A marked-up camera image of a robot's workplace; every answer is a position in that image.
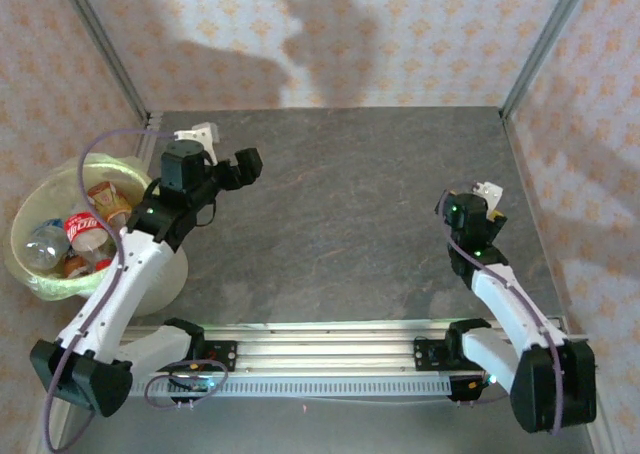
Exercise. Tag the brown tea bottle red label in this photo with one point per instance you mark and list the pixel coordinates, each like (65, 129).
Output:
(107, 199)

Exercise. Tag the red label red cap bottle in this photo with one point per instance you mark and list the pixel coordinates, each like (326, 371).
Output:
(80, 226)

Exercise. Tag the brown coffee bottle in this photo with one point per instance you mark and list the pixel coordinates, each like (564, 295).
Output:
(75, 266)

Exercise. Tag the small blue label water bottle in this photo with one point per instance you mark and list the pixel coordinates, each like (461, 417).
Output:
(45, 249)

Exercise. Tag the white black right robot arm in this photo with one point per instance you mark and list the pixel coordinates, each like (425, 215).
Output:
(505, 299)

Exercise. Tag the white round bin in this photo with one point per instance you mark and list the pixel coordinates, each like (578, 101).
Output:
(160, 284)

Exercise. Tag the yellow-green plastic bin liner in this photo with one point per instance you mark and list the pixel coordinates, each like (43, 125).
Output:
(45, 286)

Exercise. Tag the aluminium table edge rail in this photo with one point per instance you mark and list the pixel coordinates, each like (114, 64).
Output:
(533, 199)
(149, 134)

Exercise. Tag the aluminium frame post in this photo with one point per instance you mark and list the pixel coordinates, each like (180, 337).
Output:
(547, 39)
(100, 39)

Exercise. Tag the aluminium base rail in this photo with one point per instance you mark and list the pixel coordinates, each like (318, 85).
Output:
(325, 349)

